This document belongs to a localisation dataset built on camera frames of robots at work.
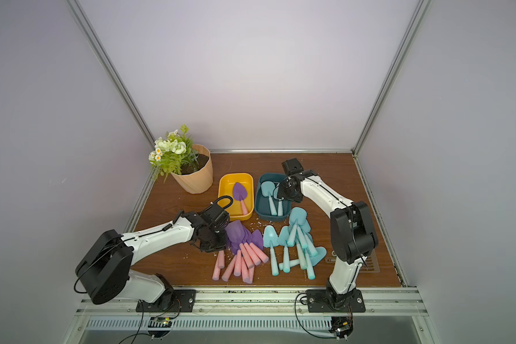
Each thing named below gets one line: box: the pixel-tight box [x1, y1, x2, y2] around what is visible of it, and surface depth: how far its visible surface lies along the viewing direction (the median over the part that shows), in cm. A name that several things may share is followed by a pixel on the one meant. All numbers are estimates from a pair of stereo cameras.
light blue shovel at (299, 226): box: [286, 206, 311, 248], surface depth 92 cm
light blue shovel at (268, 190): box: [260, 180, 278, 216], surface depth 105 cm
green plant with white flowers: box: [148, 123, 200, 184], surface depth 82 cm
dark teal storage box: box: [254, 173, 292, 223], surface depth 98 cm
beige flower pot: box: [170, 144, 214, 195], surface depth 95 cm
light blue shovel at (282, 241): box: [276, 225, 291, 274], surface depth 87 cm
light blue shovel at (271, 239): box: [263, 225, 279, 277], surface depth 89 cm
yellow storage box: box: [217, 172, 255, 222], surface depth 105 cm
